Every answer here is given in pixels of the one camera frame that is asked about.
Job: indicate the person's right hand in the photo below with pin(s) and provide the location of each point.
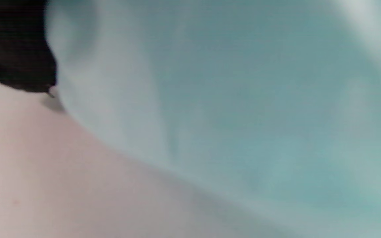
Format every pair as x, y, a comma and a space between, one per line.
12, 43

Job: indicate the light blue gift wrapping paper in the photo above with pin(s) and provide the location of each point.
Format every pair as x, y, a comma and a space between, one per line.
243, 99

